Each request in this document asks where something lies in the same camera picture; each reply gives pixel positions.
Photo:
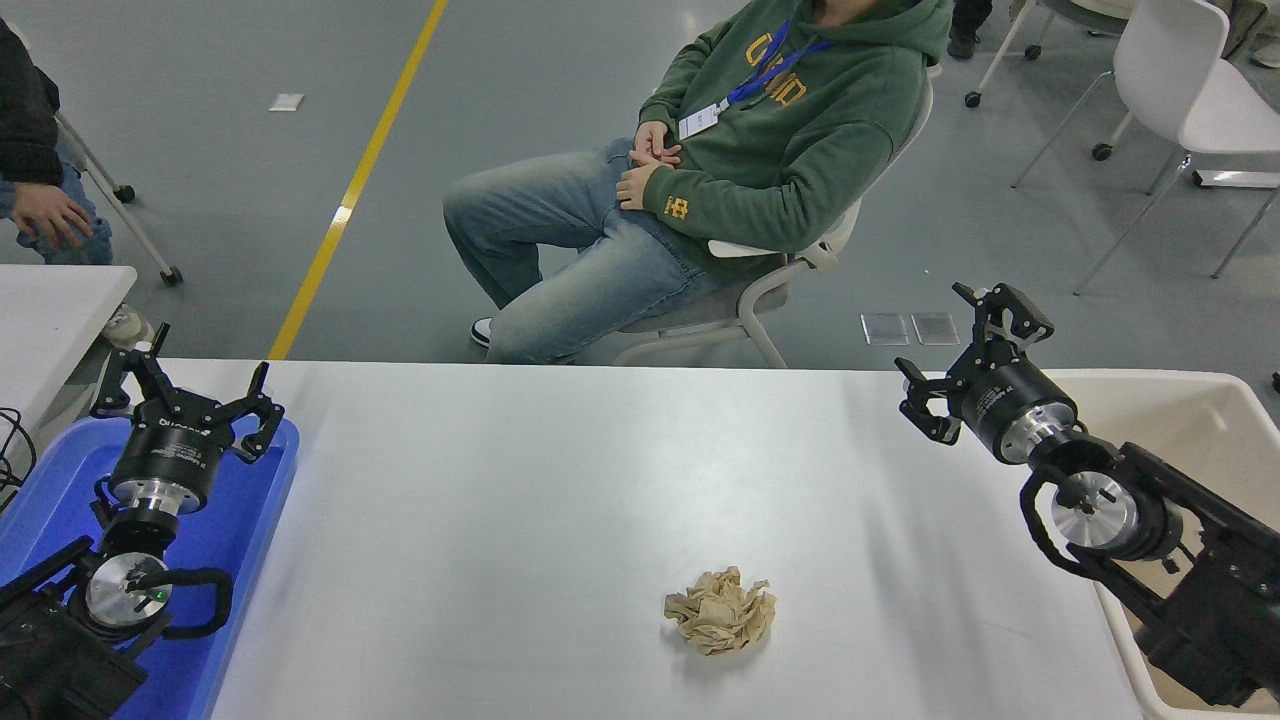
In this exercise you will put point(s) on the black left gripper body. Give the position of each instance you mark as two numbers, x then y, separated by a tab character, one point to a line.
170	450

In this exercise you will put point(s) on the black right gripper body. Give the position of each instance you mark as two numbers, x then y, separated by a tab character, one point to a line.
1005	400

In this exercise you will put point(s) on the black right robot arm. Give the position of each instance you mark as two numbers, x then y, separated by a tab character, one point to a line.
1200	590

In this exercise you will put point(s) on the person's hand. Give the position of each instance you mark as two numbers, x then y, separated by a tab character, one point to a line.
50	212

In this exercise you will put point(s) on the person's left hand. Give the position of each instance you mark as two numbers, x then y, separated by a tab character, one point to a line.
640	185

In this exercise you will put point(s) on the person's right hand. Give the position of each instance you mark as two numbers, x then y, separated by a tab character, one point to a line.
655	145

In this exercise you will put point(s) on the clear square floor plate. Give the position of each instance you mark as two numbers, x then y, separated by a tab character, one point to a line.
935	328
885	329

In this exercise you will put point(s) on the blue plastic tray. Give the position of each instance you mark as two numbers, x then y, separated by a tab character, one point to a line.
240	560

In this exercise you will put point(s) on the white side table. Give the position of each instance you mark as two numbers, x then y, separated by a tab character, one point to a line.
50	310

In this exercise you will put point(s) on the large pale bin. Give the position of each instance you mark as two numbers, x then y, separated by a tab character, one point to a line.
1200	430

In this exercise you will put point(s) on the grey white chair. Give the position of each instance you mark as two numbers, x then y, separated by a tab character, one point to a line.
700	310

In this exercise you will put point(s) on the chair with black casters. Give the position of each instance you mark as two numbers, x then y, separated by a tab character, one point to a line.
972	99

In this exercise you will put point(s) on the person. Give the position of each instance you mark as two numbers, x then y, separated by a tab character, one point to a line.
1265	55
25	120
965	40
800	150

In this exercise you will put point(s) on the white paper scrap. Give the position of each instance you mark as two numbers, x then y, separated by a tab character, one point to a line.
286	102

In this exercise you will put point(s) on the crumpled tan paper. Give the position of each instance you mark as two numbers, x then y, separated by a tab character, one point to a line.
720	612

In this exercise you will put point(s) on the white shell chair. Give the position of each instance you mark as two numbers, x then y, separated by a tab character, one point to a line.
1170	60

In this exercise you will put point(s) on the metal chair frame with casters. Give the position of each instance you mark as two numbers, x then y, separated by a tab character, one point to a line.
172	276

